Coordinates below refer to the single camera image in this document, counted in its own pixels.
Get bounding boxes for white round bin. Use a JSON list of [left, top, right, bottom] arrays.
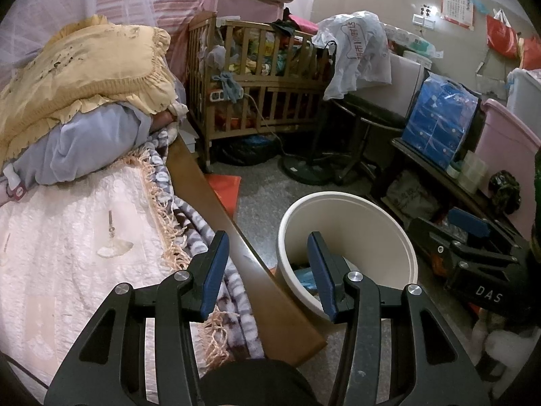
[[277, 191, 419, 322]]

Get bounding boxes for white bag under table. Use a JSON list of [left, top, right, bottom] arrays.
[[384, 169, 442, 221]]

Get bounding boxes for dark green patterned cloth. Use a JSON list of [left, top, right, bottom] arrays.
[[488, 170, 521, 216]]

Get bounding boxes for pink embroidered fringed bedspread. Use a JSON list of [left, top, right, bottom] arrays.
[[0, 152, 231, 402]]

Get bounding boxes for orange red floor bag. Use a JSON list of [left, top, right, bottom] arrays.
[[209, 175, 241, 216]]

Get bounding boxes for red framed wall poster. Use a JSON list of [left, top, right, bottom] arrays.
[[440, 0, 476, 30]]

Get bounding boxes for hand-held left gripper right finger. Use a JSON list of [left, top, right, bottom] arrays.
[[306, 231, 491, 406]]

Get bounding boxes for purple white patterned fleece blanket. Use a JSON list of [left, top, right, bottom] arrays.
[[139, 129, 265, 362]]

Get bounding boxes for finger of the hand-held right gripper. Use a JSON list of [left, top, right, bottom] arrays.
[[447, 207, 531, 254], [411, 217, 478, 282]]

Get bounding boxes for pink storage box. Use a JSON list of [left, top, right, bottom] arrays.
[[198, 0, 290, 24]]

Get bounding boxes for white wall switches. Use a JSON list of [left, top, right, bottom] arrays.
[[412, 4, 436, 28]]

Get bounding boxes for wooden crib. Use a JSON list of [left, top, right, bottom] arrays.
[[186, 10, 339, 174]]

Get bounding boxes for white printed plastic bag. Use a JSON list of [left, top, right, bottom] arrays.
[[313, 10, 394, 102]]

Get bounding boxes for black plastic bag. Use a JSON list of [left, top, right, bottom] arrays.
[[215, 135, 282, 165]]

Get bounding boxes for blue tissue package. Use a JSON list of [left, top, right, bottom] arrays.
[[401, 71, 483, 170]]

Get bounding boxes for black fan stand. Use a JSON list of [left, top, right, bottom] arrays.
[[281, 93, 406, 187]]

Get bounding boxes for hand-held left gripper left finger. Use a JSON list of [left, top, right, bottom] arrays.
[[44, 230, 230, 406]]

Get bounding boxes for dark low table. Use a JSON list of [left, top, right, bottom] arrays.
[[370, 137, 529, 238]]

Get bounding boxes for red hanging bag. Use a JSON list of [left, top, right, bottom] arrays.
[[518, 36, 541, 70], [486, 8, 520, 60]]

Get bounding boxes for wooden bed frame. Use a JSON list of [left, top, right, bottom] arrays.
[[167, 135, 328, 368]]

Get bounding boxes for clear plastic cups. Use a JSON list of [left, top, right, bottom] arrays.
[[458, 150, 491, 193]]

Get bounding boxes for stack of tissue packs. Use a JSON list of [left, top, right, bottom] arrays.
[[382, 23, 444, 60]]

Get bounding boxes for white cabinet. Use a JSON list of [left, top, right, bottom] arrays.
[[389, 53, 425, 119]]

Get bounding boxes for yellow frilled pillow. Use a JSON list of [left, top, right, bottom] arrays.
[[0, 15, 178, 163]]

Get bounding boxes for pink plastic tub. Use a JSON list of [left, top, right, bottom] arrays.
[[473, 98, 541, 240]]

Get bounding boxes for grey fleece blanket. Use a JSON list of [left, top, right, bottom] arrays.
[[2, 101, 155, 187]]

